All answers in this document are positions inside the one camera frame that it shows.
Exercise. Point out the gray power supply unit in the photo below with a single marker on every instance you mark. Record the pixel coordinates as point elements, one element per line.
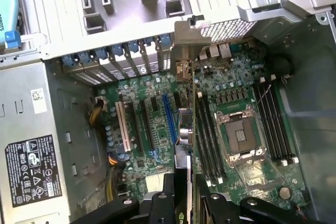
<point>26,129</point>

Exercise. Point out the blue slot retention clip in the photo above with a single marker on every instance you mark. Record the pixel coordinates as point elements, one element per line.
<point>147,42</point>
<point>70,61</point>
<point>117,49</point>
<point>164,40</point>
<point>133,45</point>
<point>102,53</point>
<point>84,57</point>

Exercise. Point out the short black expansion slot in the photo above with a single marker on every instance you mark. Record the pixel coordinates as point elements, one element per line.
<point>177,99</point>
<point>154,104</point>

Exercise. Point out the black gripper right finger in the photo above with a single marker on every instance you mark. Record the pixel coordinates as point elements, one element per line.
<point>210,211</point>

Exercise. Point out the white motherboard connector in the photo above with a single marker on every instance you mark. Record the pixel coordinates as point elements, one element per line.
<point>154,183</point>

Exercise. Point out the silver slot cover with logo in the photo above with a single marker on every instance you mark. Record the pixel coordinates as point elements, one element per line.
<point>139,68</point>

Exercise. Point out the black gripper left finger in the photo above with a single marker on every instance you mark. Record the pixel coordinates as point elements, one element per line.
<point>155,208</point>

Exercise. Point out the silver rear port block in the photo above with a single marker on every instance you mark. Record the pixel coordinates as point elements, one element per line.
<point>225,50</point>
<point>204,53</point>
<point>214,51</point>

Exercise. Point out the gray metal PC case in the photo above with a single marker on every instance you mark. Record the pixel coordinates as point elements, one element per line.
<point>309,103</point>

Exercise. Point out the blue plastic latch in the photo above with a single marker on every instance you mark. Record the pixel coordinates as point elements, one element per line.
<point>12,39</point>

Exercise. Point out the white barcode sticker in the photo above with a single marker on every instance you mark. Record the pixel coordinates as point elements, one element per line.
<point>39,100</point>

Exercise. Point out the green motherboard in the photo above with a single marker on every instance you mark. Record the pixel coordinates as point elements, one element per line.
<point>158,129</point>

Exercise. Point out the silver CPU socket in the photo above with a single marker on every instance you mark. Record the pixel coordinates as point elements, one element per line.
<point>240,134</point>

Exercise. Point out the blue expansion slot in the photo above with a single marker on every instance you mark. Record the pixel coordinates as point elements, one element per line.
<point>168,119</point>

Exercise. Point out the black card retention latch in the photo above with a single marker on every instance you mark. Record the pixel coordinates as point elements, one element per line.
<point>195,19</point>

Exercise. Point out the long black expansion slot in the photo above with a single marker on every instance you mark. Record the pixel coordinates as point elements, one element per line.
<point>146,125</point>

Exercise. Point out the round coin cell battery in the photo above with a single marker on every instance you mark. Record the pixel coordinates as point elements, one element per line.
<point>285,193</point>

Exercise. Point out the black RAM slot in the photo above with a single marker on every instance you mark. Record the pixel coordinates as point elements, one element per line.
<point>200,134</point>
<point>208,134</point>
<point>277,121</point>
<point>282,121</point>
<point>271,121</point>
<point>212,134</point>
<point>266,121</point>
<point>204,134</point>

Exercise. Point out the black case fan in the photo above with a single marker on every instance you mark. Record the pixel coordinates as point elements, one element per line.
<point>282,66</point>

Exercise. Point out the white expansion slot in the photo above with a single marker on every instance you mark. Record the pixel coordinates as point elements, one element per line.
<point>123,127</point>

